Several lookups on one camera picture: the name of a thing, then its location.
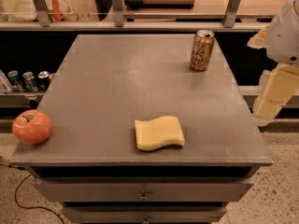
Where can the lower grey drawer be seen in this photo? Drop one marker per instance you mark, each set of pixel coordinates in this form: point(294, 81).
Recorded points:
point(144, 215)

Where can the silver green can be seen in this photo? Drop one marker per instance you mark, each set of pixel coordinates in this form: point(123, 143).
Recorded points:
point(30, 81)

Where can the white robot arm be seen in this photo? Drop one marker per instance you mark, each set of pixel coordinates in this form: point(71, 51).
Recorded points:
point(281, 40)

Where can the white can at edge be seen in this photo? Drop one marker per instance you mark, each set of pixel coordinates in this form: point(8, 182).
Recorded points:
point(5, 85)

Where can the grey metal bracket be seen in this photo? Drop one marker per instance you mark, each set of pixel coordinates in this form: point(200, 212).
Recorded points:
point(230, 13)
point(42, 13)
point(118, 15)

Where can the grey drawer cabinet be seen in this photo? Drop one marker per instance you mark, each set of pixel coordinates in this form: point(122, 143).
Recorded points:
point(106, 82)

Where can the orange LaCroix soda can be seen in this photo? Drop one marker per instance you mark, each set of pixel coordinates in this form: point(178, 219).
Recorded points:
point(202, 47)

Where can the white orange plastic bag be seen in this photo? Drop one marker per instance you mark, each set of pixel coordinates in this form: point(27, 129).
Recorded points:
point(25, 10)

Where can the yellow sponge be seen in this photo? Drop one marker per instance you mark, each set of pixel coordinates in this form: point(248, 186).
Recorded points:
point(158, 133)

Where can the dark silver-top can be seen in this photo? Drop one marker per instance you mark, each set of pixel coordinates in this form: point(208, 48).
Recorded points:
point(43, 78)

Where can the silver blue can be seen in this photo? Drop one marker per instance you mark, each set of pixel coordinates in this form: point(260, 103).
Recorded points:
point(16, 80)

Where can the right grey metal bracket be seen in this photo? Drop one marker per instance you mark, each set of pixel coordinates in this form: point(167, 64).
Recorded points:
point(230, 13)

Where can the wooden back shelf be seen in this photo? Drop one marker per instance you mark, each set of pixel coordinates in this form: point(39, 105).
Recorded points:
point(209, 9)

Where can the small orange can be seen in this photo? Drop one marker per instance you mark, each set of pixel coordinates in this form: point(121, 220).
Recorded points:
point(51, 77)

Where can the red apple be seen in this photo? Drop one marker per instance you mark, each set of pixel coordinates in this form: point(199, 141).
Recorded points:
point(32, 127)

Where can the left grey metal bracket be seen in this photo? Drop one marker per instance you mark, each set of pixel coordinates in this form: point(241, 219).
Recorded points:
point(42, 13)

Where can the grey drawer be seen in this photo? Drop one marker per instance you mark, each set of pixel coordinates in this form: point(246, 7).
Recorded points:
point(70, 191)
point(144, 215)

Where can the upper grey drawer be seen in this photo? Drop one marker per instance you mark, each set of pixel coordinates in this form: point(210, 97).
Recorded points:
point(70, 191)

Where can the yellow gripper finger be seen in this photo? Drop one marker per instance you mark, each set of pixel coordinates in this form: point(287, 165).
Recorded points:
point(259, 40)
point(276, 88)

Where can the middle grey metal bracket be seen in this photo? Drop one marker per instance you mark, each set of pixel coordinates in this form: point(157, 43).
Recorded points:
point(118, 15)

